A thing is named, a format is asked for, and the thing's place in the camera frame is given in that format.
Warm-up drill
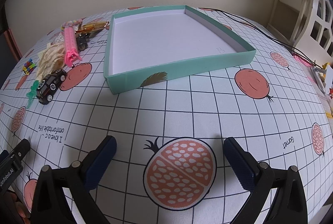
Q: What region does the pastel rainbow hair tie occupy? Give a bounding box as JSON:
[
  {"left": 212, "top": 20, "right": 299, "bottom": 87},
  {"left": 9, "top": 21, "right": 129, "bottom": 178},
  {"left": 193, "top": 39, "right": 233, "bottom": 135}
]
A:
[{"left": 61, "top": 18, "right": 86, "bottom": 30}]

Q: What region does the black cable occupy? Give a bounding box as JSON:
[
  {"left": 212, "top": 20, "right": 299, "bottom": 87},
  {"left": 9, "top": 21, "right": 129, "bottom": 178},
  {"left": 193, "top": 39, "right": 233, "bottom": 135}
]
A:
[{"left": 215, "top": 9, "right": 325, "bottom": 68}]

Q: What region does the colourful plastic block toy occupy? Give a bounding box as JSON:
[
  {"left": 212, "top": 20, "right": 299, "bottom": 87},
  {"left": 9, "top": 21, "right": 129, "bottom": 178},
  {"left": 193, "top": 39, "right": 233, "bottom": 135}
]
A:
[{"left": 22, "top": 58, "right": 36, "bottom": 75}]

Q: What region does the teal shallow cardboard box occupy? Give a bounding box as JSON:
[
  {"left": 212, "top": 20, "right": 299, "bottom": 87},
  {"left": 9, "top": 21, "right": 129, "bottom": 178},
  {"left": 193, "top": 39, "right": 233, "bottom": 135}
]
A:
[{"left": 103, "top": 5, "right": 256, "bottom": 94}]

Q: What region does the black robot toy figure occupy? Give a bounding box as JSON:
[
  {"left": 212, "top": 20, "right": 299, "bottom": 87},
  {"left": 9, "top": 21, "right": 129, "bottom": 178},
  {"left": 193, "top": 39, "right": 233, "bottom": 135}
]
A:
[{"left": 76, "top": 31, "right": 91, "bottom": 51}]

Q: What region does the yellow snack packet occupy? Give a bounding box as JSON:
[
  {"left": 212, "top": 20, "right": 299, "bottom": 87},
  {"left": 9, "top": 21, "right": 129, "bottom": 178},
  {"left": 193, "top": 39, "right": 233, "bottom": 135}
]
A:
[{"left": 76, "top": 22, "right": 109, "bottom": 34}]

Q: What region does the black toy car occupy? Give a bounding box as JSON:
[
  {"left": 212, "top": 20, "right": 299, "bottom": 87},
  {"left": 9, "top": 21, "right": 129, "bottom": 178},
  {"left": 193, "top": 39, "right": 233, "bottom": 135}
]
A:
[{"left": 36, "top": 70, "right": 67, "bottom": 105}]

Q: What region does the green plastic toy figure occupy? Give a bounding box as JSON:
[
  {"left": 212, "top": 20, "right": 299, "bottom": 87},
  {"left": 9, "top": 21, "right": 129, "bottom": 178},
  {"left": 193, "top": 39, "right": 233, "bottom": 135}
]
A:
[{"left": 26, "top": 80, "right": 40, "bottom": 109}]

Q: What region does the cream lace scrunchie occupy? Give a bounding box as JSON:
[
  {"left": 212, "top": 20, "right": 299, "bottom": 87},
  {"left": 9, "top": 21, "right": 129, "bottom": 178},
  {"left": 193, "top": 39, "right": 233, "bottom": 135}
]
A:
[{"left": 36, "top": 42, "right": 65, "bottom": 81}]

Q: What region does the pomegranate print grid tablecloth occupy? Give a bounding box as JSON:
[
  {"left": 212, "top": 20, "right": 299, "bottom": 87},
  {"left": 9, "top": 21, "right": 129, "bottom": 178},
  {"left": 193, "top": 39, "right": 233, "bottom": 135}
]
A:
[{"left": 1, "top": 11, "right": 332, "bottom": 223}]

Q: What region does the dark blue cabinet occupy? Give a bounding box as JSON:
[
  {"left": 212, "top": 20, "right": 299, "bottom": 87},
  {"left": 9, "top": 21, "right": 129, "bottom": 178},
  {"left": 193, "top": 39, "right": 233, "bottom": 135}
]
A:
[{"left": 0, "top": 29, "right": 22, "bottom": 86}]

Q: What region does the white wooden shelf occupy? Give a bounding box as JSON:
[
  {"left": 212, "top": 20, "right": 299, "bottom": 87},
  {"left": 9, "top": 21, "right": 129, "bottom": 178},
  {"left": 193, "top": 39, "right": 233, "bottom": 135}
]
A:
[{"left": 267, "top": 0, "right": 332, "bottom": 65}]

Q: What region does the pink knitted cloth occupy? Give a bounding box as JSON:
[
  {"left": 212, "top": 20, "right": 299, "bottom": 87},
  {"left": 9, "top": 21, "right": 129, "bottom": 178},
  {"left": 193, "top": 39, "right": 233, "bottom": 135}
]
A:
[{"left": 292, "top": 53, "right": 312, "bottom": 67}]

